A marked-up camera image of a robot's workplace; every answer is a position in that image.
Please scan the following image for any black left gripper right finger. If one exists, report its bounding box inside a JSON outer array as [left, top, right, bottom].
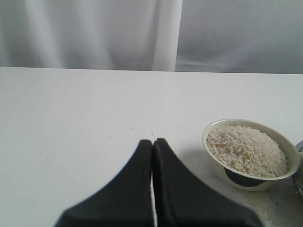
[[152, 139, 263, 227]]

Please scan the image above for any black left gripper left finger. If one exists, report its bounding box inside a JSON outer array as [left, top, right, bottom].
[[55, 140, 152, 227]]

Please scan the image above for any cream ceramic bowl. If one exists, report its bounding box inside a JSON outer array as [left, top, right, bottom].
[[202, 119, 301, 191]]

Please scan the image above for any white rice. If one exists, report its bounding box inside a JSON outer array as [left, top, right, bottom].
[[207, 125, 288, 178]]

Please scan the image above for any round steel rice tray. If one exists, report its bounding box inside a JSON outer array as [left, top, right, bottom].
[[292, 141, 303, 198]]

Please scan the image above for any white backdrop curtain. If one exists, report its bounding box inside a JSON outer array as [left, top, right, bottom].
[[0, 0, 303, 74]]

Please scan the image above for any white vertical pole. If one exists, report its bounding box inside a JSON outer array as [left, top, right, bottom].
[[152, 0, 183, 71]]

